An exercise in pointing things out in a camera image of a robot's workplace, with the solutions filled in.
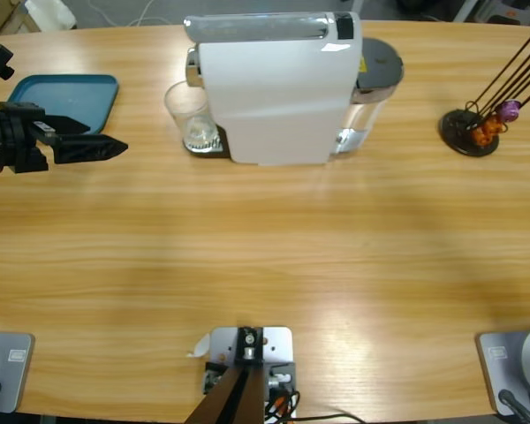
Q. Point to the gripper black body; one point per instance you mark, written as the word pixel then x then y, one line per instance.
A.
pixel 13 141

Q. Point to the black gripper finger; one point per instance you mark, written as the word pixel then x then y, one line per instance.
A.
pixel 68 126
pixel 88 149

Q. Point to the clear glass cup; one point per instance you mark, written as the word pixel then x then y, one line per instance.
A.
pixel 190 110

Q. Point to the white capsule coffee machine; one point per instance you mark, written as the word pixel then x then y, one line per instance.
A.
pixel 274 101

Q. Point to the orange coffee capsule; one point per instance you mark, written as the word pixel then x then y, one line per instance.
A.
pixel 494 125
pixel 481 137

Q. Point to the purple coffee capsule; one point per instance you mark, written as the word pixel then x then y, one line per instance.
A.
pixel 510 109

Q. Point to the teal plastic tray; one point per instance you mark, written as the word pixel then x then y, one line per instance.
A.
pixel 70 97

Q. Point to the white plastic bag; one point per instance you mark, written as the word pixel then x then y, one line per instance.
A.
pixel 53 13

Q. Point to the chrome drip tray grate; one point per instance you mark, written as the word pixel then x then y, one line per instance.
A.
pixel 212 153

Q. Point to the cardboard box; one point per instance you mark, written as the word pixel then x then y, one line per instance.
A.
pixel 0 17

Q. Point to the white tape piece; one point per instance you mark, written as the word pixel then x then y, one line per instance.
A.
pixel 201 346

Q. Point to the clear water tank dark lid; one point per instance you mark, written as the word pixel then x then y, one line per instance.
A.
pixel 380 62

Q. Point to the white furniture leg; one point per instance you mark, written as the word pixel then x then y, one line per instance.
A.
pixel 358 5

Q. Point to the black capsule holder with rods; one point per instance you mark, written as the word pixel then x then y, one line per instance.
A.
pixel 452 128

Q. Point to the white chair base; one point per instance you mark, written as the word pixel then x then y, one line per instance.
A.
pixel 470 9

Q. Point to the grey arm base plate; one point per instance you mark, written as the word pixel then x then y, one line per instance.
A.
pixel 20 380
pixel 494 375

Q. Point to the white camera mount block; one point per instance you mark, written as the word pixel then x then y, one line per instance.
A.
pixel 276 340

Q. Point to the dark camera post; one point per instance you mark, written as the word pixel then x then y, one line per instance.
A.
pixel 238 397

